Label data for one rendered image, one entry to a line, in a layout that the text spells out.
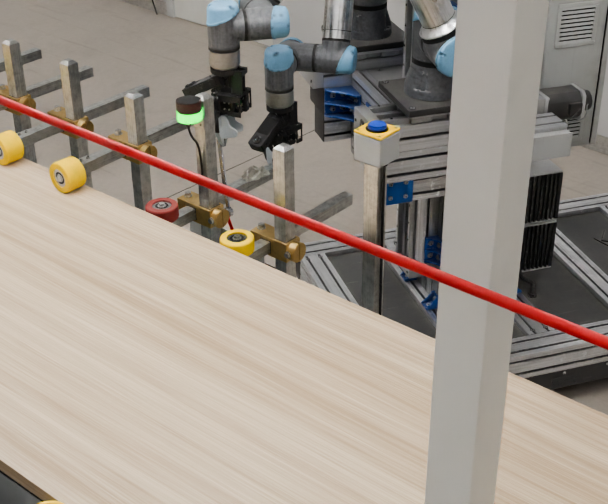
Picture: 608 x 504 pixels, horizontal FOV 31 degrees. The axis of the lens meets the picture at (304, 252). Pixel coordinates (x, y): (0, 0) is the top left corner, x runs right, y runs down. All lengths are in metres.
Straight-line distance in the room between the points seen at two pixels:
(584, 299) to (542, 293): 0.13
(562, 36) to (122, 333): 1.58
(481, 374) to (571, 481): 0.94
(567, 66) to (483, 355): 2.32
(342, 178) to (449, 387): 3.82
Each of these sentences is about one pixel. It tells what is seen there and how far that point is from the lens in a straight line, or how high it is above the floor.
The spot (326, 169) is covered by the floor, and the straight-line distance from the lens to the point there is 4.85.
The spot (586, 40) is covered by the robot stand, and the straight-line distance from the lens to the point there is 3.21.
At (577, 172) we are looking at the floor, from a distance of 4.95.
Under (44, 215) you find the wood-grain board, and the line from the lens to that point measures 2.67.
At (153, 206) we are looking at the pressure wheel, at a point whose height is 0.90.
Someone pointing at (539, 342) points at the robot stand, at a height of 0.23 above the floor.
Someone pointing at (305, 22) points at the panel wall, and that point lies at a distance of 6.06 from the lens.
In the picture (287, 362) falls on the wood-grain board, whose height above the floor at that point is 0.90.
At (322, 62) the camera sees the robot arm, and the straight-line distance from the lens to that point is 2.87.
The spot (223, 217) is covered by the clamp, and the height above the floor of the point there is 0.85.
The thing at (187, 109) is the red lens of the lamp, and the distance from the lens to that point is 2.53.
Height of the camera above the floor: 2.14
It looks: 31 degrees down
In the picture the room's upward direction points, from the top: 1 degrees counter-clockwise
